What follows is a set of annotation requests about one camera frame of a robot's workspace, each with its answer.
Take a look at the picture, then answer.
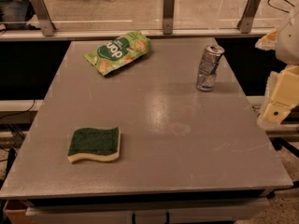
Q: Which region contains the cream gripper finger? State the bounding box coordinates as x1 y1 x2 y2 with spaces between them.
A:
261 64 299 124
255 26 278 50

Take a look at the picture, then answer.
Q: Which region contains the green and yellow sponge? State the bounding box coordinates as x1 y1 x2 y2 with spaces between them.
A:
67 127 121 163

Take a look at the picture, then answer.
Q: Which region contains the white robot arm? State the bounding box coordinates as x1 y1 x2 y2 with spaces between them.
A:
255 4 299 127

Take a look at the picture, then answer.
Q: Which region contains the green rice chip bag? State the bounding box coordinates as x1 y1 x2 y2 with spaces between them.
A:
83 31 150 77

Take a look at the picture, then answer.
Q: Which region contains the silver crushed soda can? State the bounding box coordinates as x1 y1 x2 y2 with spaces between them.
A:
196 45 225 91

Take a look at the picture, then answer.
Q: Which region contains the glass barrier panel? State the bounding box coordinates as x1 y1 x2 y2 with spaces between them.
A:
44 0 298 35

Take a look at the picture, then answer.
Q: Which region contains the cardboard box under table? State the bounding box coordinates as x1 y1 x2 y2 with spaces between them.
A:
4 201 32 224

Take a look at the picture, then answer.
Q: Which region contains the right metal glass bracket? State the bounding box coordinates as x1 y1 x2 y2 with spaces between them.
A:
237 0 262 34

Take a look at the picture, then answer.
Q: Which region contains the metal glass bracket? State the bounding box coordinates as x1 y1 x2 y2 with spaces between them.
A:
237 0 262 34
30 0 55 36
163 0 175 35

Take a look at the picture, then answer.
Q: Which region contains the middle metal glass bracket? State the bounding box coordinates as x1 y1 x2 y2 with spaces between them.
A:
163 0 175 35

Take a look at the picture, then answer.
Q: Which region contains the left metal glass bracket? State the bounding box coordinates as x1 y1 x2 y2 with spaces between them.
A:
30 0 55 36

